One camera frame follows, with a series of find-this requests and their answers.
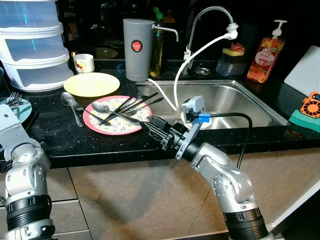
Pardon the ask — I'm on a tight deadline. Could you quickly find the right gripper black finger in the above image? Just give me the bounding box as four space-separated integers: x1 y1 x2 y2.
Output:
146 116 176 136
144 125 171 150

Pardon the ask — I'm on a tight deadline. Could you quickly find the steel fork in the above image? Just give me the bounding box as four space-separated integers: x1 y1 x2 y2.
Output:
0 93 17 108
69 98 86 128
6 91 24 107

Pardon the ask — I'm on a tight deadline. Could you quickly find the small steel spoon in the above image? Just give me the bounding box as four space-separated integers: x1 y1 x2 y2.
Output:
60 91 84 127

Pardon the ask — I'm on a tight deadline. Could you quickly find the white bowl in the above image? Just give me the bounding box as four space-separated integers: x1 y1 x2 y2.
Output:
181 112 213 130

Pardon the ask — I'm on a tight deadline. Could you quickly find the pink floral plate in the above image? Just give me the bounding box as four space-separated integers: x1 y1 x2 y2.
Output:
82 95 153 136

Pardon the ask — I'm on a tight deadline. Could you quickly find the grey water filter canister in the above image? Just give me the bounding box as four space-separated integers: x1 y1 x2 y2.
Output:
123 18 179 82

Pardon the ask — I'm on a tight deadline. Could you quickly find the green-capped oil bottle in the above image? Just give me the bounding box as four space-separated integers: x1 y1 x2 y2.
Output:
151 6 166 78

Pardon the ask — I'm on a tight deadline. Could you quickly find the stainless steel sink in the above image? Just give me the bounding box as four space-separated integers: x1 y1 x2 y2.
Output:
136 80 290 130

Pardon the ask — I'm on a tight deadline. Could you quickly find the pale yellow plate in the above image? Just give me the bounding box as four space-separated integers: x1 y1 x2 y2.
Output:
63 72 121 98

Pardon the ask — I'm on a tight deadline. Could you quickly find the olive plate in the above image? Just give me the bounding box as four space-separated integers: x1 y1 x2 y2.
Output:
95 47 120 59

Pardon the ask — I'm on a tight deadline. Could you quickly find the dark sponge holder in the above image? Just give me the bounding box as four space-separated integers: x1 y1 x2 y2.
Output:
216 49 248 77

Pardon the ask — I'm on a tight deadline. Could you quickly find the white printed cup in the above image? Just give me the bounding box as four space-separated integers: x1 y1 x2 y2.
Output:
73 53 96 74

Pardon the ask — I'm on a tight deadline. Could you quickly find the yellow sponge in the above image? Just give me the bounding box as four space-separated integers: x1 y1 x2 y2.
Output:
222 48 246 57

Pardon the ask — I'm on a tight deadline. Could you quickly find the red scrub pad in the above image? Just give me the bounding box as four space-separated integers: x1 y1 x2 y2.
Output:
231 42 247 53

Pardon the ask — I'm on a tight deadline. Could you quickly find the orange dish soap pump bottle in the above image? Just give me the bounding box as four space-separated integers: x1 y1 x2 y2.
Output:
246 20 288 84

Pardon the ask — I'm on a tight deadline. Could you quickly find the green sponge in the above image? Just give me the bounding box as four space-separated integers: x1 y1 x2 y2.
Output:
289 109 320 133

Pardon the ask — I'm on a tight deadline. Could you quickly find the chrome gooseneck faucet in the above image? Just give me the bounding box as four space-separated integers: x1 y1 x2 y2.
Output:
183 6 237 76

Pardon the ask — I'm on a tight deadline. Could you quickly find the teal plate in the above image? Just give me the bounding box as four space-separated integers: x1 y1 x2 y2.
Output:
0 97 33 123

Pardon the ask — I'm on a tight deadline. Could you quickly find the orange round gadget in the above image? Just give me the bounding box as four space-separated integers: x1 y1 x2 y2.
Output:
301 91 320 119

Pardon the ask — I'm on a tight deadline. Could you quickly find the white plastic drawer tower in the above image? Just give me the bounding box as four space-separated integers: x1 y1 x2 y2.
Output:
0 0 75 93

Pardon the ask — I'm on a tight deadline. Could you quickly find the white cutting board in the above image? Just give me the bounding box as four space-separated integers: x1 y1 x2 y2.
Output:
284 46 320 96

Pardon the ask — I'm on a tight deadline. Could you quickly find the white filter hose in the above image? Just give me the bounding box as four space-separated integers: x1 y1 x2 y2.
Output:
146 24 239 112

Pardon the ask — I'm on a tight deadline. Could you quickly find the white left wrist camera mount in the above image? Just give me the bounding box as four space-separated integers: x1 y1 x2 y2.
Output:
0 104 24 147

